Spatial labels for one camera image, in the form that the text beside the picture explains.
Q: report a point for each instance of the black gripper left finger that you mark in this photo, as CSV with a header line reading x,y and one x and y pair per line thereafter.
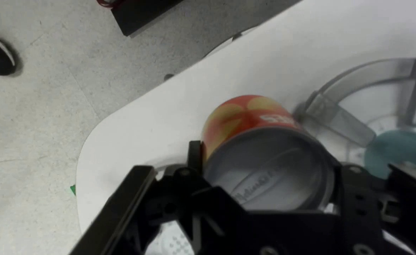
x,y
118,217

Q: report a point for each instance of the green tape marker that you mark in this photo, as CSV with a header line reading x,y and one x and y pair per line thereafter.
x,y
72,189

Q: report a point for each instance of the gray stove burner grate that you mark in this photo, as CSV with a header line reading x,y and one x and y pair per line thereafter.
x,y
340,113

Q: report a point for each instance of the red and white object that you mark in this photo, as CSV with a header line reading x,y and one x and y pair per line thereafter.
x,y
105,2

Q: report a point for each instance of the black box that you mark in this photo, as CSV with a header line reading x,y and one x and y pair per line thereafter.
x,y
142,13

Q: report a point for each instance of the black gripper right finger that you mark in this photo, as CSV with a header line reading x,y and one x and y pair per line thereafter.
x,y
358,207

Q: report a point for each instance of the orange can with silver lid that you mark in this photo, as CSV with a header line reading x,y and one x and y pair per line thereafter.
x,y
265,160

